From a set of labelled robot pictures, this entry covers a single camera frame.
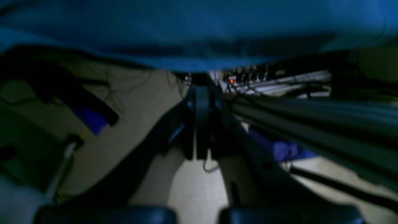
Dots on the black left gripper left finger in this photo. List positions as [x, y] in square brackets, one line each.
[144, 177]

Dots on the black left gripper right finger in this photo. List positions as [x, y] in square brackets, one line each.
[255, 183]

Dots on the black power strip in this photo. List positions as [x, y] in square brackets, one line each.
[256, 73]

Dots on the blue table cloth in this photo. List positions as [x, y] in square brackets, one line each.
[193, 35]

